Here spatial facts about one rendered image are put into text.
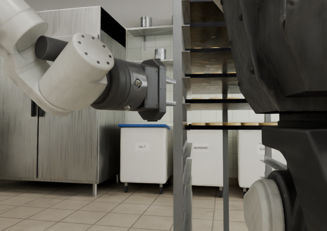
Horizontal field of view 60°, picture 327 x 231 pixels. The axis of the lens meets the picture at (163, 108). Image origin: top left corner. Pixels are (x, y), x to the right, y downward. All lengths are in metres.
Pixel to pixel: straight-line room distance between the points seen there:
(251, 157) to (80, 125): 1.80
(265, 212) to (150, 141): 2.80
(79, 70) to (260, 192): 0.27
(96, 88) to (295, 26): 0.27
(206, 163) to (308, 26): 2.83
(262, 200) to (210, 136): 2.66
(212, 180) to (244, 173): 0.33
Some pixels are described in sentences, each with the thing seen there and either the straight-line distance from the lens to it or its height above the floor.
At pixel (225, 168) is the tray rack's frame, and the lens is 1.62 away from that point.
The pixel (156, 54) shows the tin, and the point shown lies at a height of 1.64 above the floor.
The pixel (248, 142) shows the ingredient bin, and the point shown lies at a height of 0.58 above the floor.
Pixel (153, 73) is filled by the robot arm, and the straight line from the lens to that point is 0.53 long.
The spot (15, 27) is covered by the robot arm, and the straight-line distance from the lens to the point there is 0.43.
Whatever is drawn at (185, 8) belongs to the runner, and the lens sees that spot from 1.12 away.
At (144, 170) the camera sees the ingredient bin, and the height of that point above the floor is 0.26.
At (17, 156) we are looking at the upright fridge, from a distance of 3.57.
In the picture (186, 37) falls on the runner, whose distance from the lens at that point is 1.15.
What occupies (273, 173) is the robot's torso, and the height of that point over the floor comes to 0.73.
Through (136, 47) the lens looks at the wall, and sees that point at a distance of 3.98.
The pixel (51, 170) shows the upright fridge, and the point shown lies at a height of 0.27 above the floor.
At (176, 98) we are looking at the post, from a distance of 0.97.
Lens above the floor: 0.80
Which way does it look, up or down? 3 degrees up
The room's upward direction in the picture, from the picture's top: straight up
